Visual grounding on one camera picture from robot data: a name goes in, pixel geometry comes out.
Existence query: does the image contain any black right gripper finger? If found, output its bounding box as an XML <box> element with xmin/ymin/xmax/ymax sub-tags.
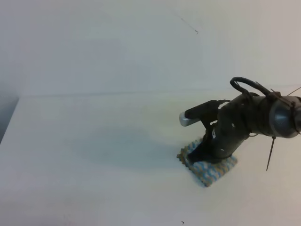
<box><xmin>200</xmin><ymin>154</ymin><xmax>227</xmax><ymax>164</ymax></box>

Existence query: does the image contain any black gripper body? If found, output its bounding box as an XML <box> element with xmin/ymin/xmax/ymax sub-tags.
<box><xmin>204</xmin><ymin>96</ymin><xmax>253</xmax><ymax>160</ymax></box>

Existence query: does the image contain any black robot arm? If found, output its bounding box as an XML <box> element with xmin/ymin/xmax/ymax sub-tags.
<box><xmin>181</xmin><ymin>92</ymin><xmax>301</xmax><ymax>164</ymax></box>

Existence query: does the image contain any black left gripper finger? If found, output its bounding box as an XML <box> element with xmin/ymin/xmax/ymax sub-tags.
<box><xmin>188</xmin><ymin>141</ymin><xmax>209</xmax><ymax>163</ymax></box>

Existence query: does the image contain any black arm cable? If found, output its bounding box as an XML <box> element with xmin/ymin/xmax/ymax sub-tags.
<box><xmin>230</xmin><ymin>77</ymin><xmax>280</xmax><ymax>99</ymax></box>

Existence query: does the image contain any blue white striped rag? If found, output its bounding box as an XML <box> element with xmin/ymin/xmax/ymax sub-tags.
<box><xmin>177</xmin><ymin>138</ymin><xmax>238</xmax><ymax>187</ymax></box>

